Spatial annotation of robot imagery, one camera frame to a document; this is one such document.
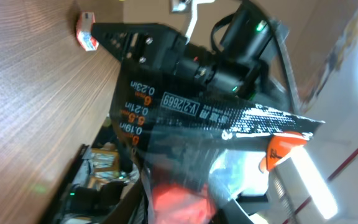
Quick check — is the black right camera cable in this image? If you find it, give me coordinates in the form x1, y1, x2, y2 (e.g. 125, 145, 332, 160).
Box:
268, 18, 303, 114

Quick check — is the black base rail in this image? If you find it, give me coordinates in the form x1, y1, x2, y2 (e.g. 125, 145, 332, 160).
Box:
39, 124, 137, 223

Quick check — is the black hex wrench packet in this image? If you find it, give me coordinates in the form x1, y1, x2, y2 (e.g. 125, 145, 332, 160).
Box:
110, 65, 320, 223

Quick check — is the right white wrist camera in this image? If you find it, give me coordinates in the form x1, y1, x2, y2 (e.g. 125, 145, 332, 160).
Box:
170, 0, 214, 40

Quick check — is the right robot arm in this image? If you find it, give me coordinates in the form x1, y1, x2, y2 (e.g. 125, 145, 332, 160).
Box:
91, 1, 299, 112

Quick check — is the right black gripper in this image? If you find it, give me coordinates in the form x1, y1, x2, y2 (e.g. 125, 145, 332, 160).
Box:
91, 22, 188, 73

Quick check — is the red snack packet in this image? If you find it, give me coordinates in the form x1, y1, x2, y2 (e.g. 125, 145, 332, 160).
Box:
75, 11, 99, 52

